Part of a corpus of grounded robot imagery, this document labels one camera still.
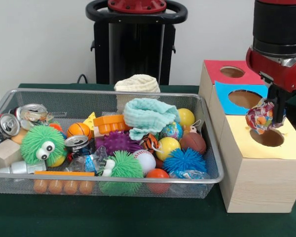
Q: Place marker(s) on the cream knitted cloth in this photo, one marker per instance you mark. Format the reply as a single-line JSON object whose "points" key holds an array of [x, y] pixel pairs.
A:
{"points": [[138, 85]]}

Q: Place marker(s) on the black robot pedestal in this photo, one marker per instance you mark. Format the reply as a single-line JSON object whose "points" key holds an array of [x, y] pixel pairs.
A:
{"points": [[135, 49]]}

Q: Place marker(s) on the mint green cloth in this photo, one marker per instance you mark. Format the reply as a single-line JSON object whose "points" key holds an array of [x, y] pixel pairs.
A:
{"points": [[148, 118]]}

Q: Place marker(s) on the multicolour patterned cloth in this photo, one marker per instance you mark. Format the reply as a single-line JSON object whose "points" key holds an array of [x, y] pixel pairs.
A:
{"points": [[259, 118]]}

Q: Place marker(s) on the purple spiky ball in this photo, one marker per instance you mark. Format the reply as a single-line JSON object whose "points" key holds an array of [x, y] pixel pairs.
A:
{"points": [[118, 142]]}

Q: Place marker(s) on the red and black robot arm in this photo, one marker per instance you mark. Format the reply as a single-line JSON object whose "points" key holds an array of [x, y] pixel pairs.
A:
{"points": [[278, 24]]}

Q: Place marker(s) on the wooden box with three holes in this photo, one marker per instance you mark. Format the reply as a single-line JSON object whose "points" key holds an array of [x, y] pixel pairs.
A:
{"points": [[261, 185]]}

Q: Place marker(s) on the brown toy football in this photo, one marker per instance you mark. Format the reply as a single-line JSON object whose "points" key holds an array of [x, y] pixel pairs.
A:
{"points": [[193, 143]]}

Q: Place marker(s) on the blue spiky ball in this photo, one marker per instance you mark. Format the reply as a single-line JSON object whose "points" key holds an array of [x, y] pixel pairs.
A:
{"points": [[185, 160]]}

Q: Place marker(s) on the white baseball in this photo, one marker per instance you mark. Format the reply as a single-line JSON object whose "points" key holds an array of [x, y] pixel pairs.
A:
{"points": [[148, 159]]}

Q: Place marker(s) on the orange plastic block tray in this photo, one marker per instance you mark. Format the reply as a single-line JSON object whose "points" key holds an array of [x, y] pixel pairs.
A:
{"points": [[108, 123]]}

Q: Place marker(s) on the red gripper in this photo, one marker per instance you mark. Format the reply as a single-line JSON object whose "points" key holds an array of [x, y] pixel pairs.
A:
{"points": [[293, 76]]}

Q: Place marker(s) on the striped tiger plush toy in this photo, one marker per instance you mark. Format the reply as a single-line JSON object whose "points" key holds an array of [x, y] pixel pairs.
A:
{"points": [[150, 142]]}

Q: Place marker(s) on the green spiky ball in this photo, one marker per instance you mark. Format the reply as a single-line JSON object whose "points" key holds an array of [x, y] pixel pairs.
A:
{"points": [[39, 139], [124, 165]]}

